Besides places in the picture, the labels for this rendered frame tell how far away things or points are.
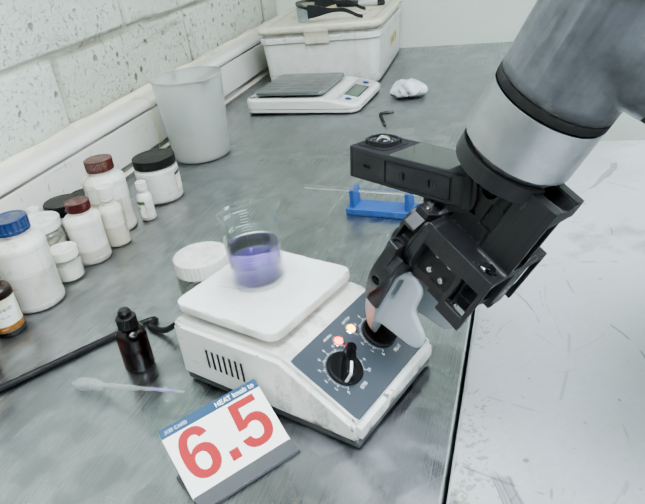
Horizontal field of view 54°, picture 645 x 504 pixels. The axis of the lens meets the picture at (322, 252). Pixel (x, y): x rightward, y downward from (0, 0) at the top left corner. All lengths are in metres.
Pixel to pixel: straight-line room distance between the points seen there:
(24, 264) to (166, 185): 0.31
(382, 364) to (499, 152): 0.23
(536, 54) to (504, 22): 1.53
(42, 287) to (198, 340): 0.29
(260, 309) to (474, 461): 0.21
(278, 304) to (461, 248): 0.19
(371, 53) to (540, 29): 1.20
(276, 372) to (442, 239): 0.18
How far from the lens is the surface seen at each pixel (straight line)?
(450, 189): 0.44
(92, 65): 1.23
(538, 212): 0.42
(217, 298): 0.58
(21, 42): 1.10
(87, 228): 0.88
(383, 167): 0.48
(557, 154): 0.40
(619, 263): 0.78
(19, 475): 0.62
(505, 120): 0.39
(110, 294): 0.82
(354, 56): 1.57
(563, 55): 0.37
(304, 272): 0.60
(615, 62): 0.37
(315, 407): 0.53
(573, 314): 0.69
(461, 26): 1.92
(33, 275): 0.81
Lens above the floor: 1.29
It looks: 28 degrees down
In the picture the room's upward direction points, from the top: 7 degrees counter-clockwise
